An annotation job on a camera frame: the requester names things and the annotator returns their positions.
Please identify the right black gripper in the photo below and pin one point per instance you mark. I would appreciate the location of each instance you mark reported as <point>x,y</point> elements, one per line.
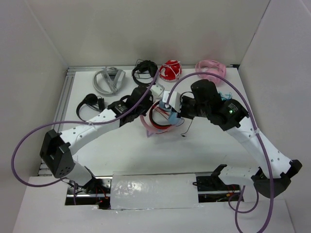
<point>183,98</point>

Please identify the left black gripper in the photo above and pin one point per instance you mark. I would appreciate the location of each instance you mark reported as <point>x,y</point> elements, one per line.
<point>150,102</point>

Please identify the blue pink cat-ear headphones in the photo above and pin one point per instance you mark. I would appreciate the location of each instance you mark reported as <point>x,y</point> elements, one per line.
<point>153,127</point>

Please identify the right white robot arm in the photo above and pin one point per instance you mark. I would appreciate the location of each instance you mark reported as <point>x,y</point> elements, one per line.
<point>274,171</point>

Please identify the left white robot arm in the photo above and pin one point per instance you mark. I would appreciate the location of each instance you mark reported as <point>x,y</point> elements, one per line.
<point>58,149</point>

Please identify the small black headphones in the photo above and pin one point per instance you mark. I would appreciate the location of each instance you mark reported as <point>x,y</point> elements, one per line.
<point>94,102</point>

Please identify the grey white headphones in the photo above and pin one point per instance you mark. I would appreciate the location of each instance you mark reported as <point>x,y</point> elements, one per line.
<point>113,77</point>

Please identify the teal cat-ear headphones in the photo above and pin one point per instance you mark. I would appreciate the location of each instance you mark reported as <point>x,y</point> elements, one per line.
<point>225,96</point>

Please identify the red white headphones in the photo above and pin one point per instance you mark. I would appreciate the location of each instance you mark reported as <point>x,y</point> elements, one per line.
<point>170,71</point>

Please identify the shiny foil-covered plate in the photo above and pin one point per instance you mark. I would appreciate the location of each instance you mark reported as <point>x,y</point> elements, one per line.
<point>139,192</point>

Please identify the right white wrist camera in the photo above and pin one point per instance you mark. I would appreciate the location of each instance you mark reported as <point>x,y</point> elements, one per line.
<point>171,100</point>

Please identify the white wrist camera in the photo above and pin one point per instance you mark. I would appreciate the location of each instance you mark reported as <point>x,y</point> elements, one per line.
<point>157,91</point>
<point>171,100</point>

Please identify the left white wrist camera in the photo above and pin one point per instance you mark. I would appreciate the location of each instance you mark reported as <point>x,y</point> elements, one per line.
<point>157,91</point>

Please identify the black headphones with cable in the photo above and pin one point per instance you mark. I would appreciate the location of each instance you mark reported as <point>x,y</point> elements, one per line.
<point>141,67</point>

